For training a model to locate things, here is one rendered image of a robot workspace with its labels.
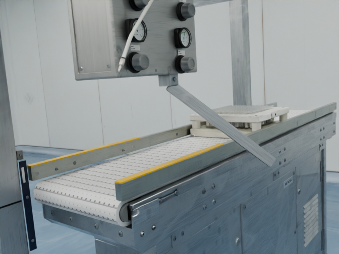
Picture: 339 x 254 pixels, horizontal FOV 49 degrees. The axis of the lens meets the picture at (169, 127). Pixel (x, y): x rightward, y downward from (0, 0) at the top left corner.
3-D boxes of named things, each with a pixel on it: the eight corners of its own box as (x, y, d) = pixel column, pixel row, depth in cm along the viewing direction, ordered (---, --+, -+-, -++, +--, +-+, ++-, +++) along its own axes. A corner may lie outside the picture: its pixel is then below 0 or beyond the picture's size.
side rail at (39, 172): (32, 181, 80) (31, 167, 79) (28, 180, 81) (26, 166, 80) (277, 109, 182) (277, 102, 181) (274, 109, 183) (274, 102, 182)
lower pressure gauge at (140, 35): (132, 42, 57) (130, 16, 56) (125, 43, 58) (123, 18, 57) (148, 42, 60) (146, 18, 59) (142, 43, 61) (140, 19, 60)
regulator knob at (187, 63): (186, 73, 66) (185, 48, 66) (175, 74, 68) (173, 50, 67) (197, 72, 69) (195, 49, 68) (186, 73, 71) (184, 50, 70)
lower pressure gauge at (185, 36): (180, 48, 67) (179, 26, 66) (174, 48, 67) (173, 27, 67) (192, 48, 70) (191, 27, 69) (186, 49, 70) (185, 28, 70)
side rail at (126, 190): (122, 201, 63) (120, 183, 63) (115, 200, 64) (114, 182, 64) (336, 109, 165) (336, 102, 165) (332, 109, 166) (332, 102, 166)
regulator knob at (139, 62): (138, 72, 57) (135, 43, 56) (127, 73, 58) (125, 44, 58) (152, 72, 60) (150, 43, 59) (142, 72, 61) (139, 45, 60)
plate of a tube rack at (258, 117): (259, 123, 108) (259, 116, 108) (189, 121, 123) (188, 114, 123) (289, 112, 127) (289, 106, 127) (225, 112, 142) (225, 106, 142)
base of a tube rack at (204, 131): (259, 140, 109) (259, 132, 109) (190, 135, 124) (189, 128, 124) (289, 127, 128) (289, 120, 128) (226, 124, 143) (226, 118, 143)
